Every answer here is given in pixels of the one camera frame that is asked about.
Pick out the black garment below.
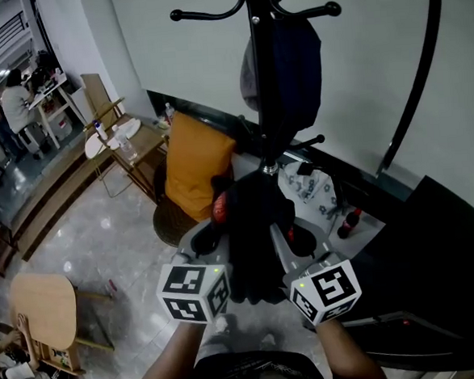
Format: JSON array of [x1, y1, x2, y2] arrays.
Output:
[[207, 168, 303, 309]]

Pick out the white oval dish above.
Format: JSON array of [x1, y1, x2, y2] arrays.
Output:
[[106, 117, 144, 150]]

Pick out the brown cardboard board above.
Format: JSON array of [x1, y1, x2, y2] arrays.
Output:
[[80, 70, 123, 130]]

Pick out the cola bottle with red cap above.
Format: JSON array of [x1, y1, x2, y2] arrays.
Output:
[[335, 208, 365, 241]]

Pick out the person's white left shoe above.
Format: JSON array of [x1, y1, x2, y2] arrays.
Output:
[[212, 317, 232, 337]]

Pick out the person's black printed t-shirt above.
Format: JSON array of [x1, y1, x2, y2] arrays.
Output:
[[191, 346, 337, 379]]

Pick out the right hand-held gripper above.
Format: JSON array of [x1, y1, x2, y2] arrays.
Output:
[[268, 212, 365, 329]]

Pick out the person's right forearm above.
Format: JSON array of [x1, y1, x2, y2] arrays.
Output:
[[313, 315, 392, 379]]

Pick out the white bottle with blue cap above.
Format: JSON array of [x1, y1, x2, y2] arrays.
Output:
[[92, 118, 110, 142]]

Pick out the black curved pole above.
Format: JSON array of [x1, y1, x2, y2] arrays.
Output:
[[363, 0, 457, 176]]

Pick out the grey cap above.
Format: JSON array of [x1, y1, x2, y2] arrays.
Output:
[[237, 36, 266, 114]]

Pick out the wooden shelf cart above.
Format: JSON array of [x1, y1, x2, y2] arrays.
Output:
[[92, 94, 174, 207]]

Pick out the light wooden low table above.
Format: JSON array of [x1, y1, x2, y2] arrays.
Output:
[[6, 267, 118, 379]]

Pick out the white floral bag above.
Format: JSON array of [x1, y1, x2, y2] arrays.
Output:
[[277, 159, 339, 224]]

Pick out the white round side table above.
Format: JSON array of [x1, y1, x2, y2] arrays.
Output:
[[83, 131, 136, 200]]

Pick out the black coat stand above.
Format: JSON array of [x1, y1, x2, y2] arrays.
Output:
[[169, 0, 354, 182]]

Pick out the white stool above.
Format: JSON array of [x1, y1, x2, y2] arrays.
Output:
[[16, 120, 50, 157]]

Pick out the person's grey trousers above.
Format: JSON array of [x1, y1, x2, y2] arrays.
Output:
[[198, 330, 283, 359]]

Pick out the white desk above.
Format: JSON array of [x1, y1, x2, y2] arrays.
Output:
[[25, 72, 86, 152]]

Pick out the black cabinet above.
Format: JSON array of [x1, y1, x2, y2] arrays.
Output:
[[329, 171, 474, 379]]

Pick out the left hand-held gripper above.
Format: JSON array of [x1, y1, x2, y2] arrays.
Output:
[[151, 217, 237, 328]]

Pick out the dark blue cap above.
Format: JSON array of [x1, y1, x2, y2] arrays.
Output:
[[255, 12, 329, 144]]

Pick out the person's left forearm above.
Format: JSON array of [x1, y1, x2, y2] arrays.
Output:
[[132, 319, 219, 379]]

